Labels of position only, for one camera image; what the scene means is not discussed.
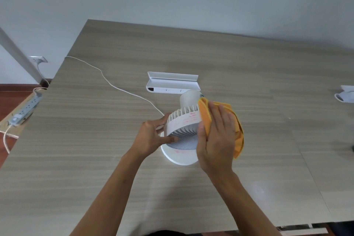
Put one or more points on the person's left hand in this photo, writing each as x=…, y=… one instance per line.
x=148, y=139

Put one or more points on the person's right hand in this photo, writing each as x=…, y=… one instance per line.
x=217, y=147

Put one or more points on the orange microfiber cloth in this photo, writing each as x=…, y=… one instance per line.
x=239, y=136

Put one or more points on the white fan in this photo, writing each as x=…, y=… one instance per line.
x=182, y=125

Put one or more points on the person's right forearm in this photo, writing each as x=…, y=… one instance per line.
x=246, y=208

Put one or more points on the person's left forearm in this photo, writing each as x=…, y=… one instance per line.
x=110, y=200

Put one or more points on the person's dark shorts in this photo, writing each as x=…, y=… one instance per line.
x=166, y=233

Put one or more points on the white desk socket tray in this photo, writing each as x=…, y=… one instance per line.
x=171, y=89
x=345, y=96

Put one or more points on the white power strip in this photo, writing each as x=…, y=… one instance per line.
x=27, y=107

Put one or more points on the light wooden board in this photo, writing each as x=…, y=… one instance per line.
x=5, y=129

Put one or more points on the white vertical pipe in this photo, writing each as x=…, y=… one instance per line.
x=16, y=53

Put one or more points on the white wall socket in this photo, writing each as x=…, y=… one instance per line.
x=38, y=59

